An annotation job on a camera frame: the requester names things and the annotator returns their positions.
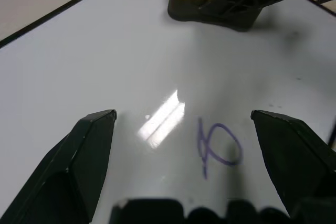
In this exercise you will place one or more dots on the purple marker drawing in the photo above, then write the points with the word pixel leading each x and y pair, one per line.
pixel 200 140

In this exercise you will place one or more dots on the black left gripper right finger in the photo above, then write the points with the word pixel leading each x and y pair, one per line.
pixel 296 161

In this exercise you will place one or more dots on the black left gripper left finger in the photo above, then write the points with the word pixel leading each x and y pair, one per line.
pixel 68 171

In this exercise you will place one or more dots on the whiteboard with black frame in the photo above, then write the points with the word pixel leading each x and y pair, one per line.
pixel 105 77

